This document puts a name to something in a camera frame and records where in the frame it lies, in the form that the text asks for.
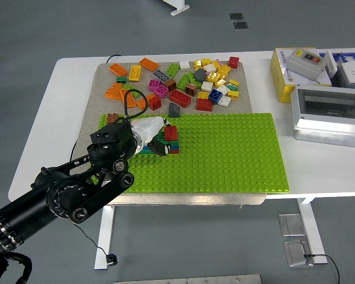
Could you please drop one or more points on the white square toy brick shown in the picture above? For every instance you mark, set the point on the white square toy brick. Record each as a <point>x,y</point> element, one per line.
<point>207,86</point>
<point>223,89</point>
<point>224,101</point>
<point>209,68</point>
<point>184,65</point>

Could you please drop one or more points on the yellow square toy brick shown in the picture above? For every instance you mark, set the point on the yellow square toy brick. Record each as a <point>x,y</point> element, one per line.
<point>197,63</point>
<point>203,95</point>
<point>215,64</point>
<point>233,94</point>
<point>219,83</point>
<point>206,61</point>
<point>221,74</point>
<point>225,69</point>
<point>234,83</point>
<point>212,77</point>

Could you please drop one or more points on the long metal floor plate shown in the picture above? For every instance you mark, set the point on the long metal floor plate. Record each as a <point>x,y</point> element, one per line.
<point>189,279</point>

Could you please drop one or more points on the grey push-button switch box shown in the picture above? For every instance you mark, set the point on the grey push-button switch box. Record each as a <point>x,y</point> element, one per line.
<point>301,66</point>

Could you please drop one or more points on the white plastic housing part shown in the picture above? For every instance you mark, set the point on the white plastic housing part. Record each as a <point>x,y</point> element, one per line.
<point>331,63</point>

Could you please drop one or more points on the red square toy brick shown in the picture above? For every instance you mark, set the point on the red square toy brick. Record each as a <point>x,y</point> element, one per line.
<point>233,62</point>
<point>154,103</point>
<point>171,133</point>

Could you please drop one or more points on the grey-brown table mat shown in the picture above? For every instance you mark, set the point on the grey-brown table mat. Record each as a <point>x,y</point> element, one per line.
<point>245,97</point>

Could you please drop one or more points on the black floor outlet cover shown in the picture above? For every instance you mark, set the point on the black floor outlet cover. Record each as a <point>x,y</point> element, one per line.
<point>240,25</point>
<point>236,16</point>

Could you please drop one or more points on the light green long toy brick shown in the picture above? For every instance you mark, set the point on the light green long toy brick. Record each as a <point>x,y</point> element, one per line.
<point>172,69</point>
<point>129,86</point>
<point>183,82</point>
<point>192,78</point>

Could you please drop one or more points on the yellow long toy brick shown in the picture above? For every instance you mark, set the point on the yellow long toy brick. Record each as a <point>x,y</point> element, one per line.
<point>135,73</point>

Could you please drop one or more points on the brown square toy brick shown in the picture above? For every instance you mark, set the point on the brown square toy brick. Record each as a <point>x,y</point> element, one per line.
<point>112,119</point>
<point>170,85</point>
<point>191,89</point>

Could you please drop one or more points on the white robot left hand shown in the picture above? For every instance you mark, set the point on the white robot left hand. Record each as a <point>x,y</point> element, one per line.
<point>148,125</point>

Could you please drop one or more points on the blue square toy brick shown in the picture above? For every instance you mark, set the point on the blue square toy brick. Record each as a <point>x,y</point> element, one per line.
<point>215,96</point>

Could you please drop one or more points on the magenta square toy brick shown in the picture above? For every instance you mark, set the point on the magenta square toy brick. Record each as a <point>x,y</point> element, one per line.
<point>161,91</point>
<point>154,85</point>

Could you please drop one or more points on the small pink toy brick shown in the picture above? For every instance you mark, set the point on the small pink toy brick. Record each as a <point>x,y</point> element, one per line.
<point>219,62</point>

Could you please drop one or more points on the green studded baseplate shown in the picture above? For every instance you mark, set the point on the green studded baseplate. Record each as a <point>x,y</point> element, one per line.
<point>225,162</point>

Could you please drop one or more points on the dark grey slope brick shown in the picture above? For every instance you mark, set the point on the dark grey slope brick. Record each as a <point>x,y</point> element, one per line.
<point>174,109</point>
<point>199,74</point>

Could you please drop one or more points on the white furniture foot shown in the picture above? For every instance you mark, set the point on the white furniture foot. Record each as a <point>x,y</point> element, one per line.
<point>177,6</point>

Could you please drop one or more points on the blue plastic crate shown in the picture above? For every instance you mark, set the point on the blue plastic crate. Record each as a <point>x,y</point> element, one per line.
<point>352,56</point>

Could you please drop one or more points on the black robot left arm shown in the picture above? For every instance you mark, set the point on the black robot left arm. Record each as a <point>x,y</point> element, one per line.
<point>62,195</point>

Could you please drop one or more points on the small dark green brick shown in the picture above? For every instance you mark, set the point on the small dark green brick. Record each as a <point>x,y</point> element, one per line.
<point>121,79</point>

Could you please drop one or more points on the small teal toy brick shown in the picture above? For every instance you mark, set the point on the small teal toy brick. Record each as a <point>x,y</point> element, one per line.
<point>232,87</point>

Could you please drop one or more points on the red wide toy brick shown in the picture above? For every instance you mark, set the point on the red wide toy brick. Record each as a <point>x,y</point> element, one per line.
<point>204,104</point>

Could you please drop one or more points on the white table leg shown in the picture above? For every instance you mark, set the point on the white table leg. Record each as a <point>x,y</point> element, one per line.
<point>105,236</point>
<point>309,225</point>

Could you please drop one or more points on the orange wide toy brick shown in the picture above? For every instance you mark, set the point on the orange wide toy brick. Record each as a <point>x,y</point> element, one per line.
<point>114,91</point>

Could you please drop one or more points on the grey long toy brick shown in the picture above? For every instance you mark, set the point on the grey long toy brick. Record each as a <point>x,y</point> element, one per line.
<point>161,75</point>

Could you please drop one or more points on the green thin stacked brick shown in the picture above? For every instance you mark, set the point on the green thin stacked brick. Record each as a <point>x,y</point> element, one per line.
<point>143,151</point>

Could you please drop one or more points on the yellow cardboard box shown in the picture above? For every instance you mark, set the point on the yellow cardboard box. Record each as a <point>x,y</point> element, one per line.
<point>279,77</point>

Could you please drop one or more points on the blue short stacked brick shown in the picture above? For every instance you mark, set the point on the blue short stacked brick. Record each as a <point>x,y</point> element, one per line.
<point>174,147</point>
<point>146,147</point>

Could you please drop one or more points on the small metal floor plate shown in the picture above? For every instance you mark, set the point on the small metal floor plate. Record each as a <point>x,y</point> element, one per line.
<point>291,225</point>
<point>296,254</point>

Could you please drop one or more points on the red long toy brick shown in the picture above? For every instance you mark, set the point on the red long toy brick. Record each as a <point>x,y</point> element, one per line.
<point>180,98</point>

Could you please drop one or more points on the orange long toy brick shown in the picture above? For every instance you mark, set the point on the orange long toy brick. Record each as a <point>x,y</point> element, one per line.
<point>140,103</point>
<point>118,69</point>
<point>131,100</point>
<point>148,64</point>

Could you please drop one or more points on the grey distribution box clear lid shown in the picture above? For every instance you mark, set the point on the grey distribution box clear lid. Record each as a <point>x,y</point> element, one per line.
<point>328,130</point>

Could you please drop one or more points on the red thin stacked brick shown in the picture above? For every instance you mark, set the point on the red thin stacked brick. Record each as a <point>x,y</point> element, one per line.
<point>174,151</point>

